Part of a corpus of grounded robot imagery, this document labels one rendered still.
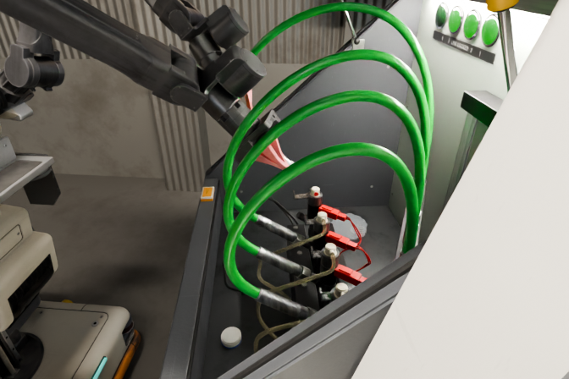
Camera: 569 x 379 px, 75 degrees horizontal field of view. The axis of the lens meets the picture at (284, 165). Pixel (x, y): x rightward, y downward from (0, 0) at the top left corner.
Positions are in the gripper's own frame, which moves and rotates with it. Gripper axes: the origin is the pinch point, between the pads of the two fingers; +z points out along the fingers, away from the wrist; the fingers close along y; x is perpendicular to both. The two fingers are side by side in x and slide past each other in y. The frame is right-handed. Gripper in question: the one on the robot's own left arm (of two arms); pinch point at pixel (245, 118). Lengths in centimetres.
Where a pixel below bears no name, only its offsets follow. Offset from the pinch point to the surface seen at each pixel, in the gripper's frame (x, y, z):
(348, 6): -29.0, 1.7, -2.1
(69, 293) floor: 167, 13, -4
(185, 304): 16.1, -20.3, 26.3
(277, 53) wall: 63, 136, -76
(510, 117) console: -42, -28, 25
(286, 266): -4.9, -14.9, 28.5
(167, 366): 13.0, -29.1, 32.5
